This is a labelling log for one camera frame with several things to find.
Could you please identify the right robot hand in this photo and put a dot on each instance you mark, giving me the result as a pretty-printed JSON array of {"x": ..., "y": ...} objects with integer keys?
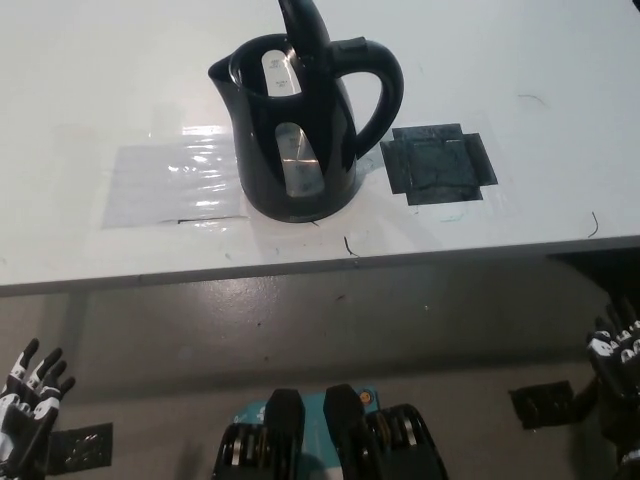
[{"x": 615, "y": 360}]

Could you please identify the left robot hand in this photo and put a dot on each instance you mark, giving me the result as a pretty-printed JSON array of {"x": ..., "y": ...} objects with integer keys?
[{"x": 30, "y": 405}]

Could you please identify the black electric kettle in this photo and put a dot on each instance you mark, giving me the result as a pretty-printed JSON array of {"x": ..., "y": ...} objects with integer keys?
[{"x": 260, "y": 150}]

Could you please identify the robot torso black teal blocks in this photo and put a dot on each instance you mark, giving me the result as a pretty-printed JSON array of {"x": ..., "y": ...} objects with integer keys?
[{"x": 345, "y": 440}]

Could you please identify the black diagonal table brace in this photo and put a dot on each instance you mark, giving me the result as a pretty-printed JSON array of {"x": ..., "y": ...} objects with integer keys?
[{"x": 586, "y": 400}]

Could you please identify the black floor tape marker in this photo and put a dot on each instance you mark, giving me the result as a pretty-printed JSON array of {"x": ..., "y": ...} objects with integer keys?
[
  {"x": 542, "y": 405},
  {"x": 82, "y": 447}
]

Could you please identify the clear tape patch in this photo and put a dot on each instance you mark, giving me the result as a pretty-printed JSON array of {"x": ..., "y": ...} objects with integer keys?
[{"x": 165, "y": 185}]

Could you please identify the black tape square patch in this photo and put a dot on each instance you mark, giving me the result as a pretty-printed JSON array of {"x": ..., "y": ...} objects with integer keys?
[{"x": 440, "y": 165}]

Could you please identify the dark table frame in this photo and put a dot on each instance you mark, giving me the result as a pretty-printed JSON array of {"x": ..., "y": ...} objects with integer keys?
[{"x": 600, "y": 262}]

